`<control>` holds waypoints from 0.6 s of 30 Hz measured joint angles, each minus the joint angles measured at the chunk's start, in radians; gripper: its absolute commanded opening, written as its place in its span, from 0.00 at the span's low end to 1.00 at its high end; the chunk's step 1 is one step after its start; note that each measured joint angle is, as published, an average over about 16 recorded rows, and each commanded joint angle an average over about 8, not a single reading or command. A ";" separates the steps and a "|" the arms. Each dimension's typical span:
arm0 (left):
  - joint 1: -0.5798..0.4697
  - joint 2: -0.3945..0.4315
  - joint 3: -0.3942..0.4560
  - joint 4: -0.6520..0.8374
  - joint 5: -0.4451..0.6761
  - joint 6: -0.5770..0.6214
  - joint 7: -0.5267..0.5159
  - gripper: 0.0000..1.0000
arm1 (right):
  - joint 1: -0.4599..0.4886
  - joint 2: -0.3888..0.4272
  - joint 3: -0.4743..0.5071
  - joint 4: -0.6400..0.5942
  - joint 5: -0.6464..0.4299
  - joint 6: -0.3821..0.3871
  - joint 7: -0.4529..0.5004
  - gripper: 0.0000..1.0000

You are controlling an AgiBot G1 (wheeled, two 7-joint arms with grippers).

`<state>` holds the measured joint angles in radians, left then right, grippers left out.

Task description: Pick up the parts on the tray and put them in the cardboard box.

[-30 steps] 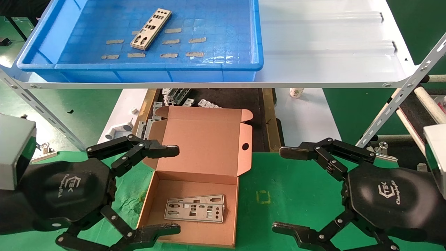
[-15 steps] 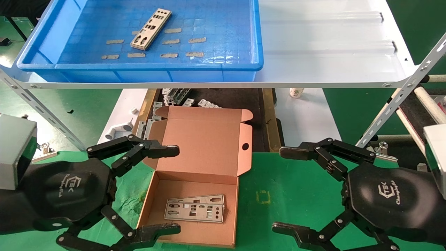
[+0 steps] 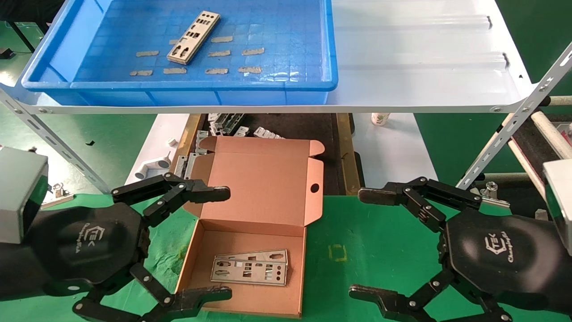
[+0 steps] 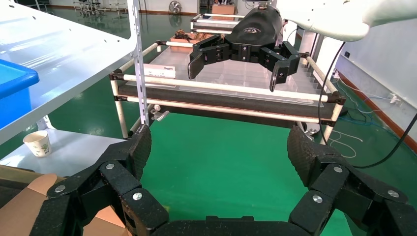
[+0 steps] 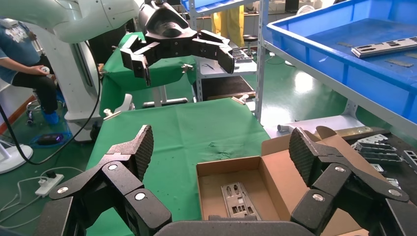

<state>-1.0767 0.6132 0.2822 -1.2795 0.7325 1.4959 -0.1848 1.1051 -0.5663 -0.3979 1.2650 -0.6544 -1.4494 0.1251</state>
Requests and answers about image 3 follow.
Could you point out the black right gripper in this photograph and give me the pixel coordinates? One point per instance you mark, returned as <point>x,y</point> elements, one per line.
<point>500,255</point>

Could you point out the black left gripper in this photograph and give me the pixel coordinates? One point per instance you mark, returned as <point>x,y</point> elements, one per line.
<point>85,243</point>

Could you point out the silver metal I/O shield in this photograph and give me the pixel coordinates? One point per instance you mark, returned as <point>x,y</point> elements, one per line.
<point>254,255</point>
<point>257,278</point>

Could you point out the open brown cardboard box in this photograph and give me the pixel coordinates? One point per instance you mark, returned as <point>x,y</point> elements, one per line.
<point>259,188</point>

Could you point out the blue plastic tray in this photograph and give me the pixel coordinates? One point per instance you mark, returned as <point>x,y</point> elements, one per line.
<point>290,44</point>

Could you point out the white plastic pipe fitting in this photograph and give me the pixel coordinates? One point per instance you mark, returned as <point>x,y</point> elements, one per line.
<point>152,167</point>

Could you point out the silver binder clip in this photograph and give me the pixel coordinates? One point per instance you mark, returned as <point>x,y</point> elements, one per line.
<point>60,194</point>
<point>491,192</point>

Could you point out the white paper cup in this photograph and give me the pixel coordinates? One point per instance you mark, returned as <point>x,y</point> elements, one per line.
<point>380,118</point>

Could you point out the white rack tube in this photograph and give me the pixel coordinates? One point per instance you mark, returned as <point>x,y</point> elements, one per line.
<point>552,132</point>
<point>558,100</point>
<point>525,165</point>

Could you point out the grey slotted angle strut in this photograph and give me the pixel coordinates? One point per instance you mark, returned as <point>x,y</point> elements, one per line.
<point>514,120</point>
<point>58,143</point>

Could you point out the black rack belt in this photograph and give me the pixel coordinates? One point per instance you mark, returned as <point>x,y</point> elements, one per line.
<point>536,147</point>

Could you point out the white metal shelf board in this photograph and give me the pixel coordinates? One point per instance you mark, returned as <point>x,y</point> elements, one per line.
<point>402,67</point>

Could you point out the stacked silver I/O shields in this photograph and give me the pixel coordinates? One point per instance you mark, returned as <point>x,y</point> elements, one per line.
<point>201,27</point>

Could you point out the black stand leg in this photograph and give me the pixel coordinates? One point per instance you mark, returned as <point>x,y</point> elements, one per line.
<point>20,36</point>

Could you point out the silver metal bracket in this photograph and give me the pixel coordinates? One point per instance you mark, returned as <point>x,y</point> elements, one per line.
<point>192,163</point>
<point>266,133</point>
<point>213,123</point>
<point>180,166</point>
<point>241,131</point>
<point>201,141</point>
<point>232,121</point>

